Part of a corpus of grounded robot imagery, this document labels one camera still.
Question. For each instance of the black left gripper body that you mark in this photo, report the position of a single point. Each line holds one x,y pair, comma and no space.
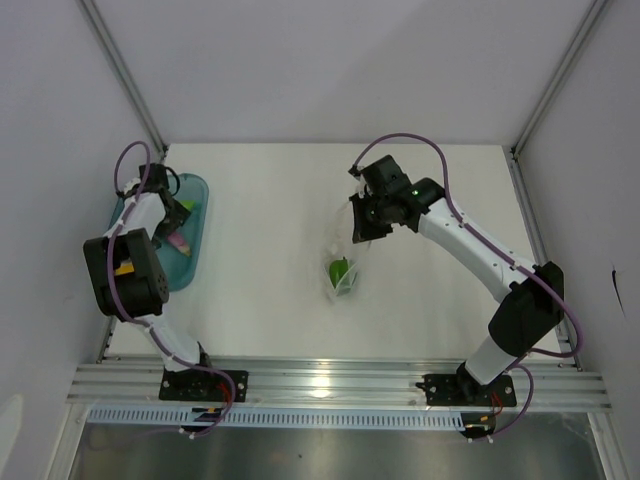
174,218

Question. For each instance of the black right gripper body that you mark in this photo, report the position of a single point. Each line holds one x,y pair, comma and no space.
381,202

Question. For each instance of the left aluminium corner post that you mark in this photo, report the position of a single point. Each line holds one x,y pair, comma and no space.
122,73

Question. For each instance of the white slotted cable duct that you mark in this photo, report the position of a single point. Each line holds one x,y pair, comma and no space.
411,420

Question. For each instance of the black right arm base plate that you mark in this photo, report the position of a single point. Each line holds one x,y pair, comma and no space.
453,390

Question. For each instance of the clear dotted zip top bag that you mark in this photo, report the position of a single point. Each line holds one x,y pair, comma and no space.
337,244

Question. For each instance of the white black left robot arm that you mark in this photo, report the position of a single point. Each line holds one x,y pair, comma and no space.
127,277

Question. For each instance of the light green pepper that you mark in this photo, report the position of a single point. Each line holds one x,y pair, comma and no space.
189,205

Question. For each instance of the green bell pepper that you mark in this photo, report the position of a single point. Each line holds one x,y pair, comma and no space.
339,273

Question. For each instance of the teal plastic bin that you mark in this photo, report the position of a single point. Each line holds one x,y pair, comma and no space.
179,269

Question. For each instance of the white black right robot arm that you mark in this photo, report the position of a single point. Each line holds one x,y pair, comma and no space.
526,293

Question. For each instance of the aluminium corner post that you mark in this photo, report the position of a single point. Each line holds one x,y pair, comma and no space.
122,73
577,45

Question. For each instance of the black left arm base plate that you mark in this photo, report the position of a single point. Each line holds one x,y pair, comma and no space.
193,386

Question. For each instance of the right aluminium corner post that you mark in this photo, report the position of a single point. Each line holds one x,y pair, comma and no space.
577,45

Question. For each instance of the aluminium front rail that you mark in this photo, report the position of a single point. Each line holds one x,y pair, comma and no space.
337,384

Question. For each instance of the purple eggplant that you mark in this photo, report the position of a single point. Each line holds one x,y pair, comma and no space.
178,242

